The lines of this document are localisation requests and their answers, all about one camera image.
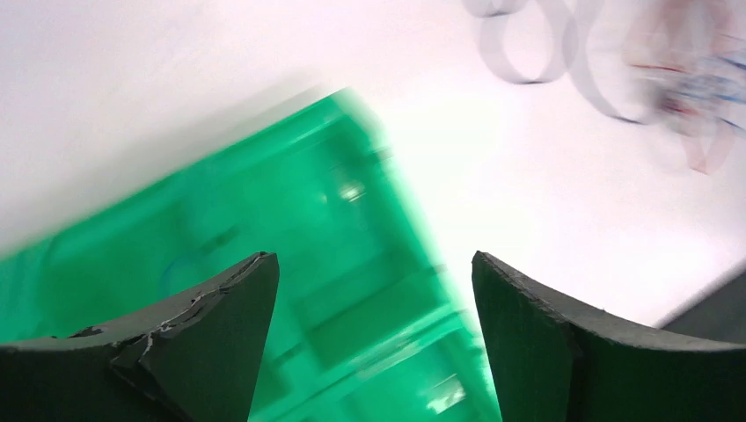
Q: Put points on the green plastic compartment bin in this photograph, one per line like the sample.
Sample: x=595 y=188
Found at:
x=364 y=327

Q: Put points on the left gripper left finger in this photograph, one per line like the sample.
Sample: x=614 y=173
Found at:
x=194 y=356

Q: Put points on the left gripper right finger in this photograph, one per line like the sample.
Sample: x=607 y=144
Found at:
x=555 y=358

